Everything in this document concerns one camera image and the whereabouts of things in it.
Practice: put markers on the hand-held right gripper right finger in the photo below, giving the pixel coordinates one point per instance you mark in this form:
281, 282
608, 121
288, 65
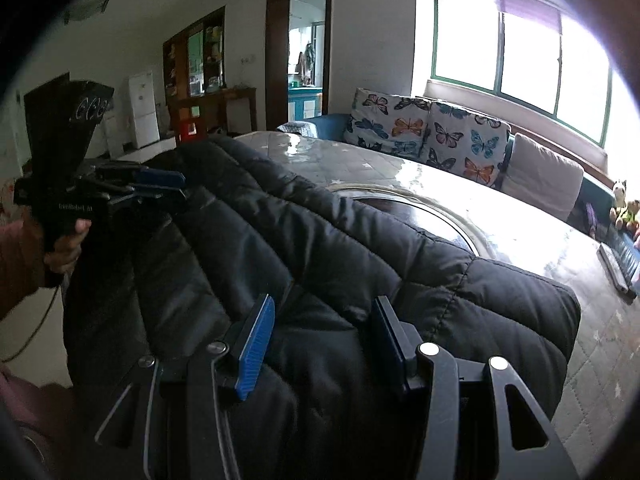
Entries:
390, 345

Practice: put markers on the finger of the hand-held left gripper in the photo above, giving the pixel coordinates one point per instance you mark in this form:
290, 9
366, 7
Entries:
160, 193
160, 176

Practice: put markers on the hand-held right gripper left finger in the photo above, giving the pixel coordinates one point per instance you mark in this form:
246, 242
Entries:
255, 345

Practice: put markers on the black puffer jacket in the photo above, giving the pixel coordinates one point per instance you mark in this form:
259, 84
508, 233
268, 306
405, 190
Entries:
320, 260

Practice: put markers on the person's left forearm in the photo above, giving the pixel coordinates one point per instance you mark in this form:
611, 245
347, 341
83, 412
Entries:
20, 265

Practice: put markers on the hanging clothes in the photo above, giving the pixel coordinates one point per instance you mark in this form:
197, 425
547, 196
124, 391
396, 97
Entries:
306, 62

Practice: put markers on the person's left hand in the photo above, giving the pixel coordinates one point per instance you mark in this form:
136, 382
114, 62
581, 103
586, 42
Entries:
67, 250

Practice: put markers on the red stool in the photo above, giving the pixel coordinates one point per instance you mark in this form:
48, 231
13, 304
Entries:
188, 131

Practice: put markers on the white drawer cabinet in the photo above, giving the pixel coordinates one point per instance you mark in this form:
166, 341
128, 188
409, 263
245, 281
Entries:
144, 110

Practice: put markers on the grey ceiling fixture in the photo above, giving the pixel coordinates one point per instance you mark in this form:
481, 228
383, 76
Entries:
86, 9

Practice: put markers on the wooden display cabinet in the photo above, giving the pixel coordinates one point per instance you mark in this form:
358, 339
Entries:
200, 60

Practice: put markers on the blue cabinet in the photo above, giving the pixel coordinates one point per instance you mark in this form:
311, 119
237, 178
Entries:
304, 102

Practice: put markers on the blue sofa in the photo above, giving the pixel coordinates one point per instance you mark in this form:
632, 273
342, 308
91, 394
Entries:
330, 127

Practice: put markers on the butterfly print cushion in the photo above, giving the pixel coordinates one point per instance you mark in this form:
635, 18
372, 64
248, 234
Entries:
470, 145
385, 120

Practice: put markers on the beige cushion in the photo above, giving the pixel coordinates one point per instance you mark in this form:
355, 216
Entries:
542, 175

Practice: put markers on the person's pink clothing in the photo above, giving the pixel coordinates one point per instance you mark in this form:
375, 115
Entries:
30, 395

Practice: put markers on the remote controls on table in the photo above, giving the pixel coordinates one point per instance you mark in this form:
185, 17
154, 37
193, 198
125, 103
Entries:
612, 270

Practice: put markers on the purple pouch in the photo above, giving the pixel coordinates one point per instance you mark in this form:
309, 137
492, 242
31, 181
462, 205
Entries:
592, 217

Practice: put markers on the white plush toy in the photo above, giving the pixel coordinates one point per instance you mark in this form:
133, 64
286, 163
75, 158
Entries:
620, 194

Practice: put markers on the brown plush toy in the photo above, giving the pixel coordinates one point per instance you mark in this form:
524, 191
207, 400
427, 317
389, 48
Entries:
632, 215

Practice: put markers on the green framed window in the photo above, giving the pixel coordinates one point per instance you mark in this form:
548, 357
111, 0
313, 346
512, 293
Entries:
525, 60

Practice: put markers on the purple window blind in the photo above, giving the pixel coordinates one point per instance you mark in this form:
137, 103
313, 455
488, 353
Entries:
525, 5

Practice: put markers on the brown door frame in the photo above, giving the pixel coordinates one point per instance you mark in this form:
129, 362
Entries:
275, 60

